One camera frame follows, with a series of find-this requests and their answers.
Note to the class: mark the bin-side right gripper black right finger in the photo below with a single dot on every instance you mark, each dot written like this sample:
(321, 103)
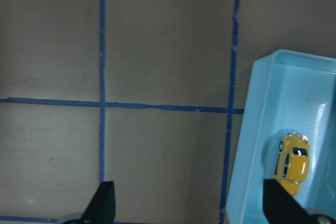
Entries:
(280, 207)

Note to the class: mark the bin-side right gripper black left finger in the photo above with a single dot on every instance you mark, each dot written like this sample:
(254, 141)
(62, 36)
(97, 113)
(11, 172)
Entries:
(102, 207)

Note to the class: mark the light blue plastic bin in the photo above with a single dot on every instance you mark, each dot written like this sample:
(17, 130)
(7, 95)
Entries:
(288, 92)

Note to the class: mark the yellow beetle toy car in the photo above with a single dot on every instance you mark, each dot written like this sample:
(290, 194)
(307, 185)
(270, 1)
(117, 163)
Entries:
(293, 162)

